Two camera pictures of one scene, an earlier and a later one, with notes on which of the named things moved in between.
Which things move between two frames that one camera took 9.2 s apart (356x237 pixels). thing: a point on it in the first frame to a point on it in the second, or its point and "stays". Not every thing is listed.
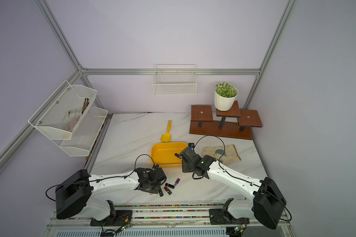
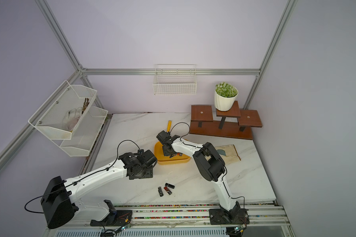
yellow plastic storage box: x=163 y=154 stays
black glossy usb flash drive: x=169 y=185 stays
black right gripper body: x=188 y=167 to x=166 y=151
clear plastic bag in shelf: x=71 y=117 stays
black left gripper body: x=155 y=188 to x=147 y=172
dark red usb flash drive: x=167 y=190 stays
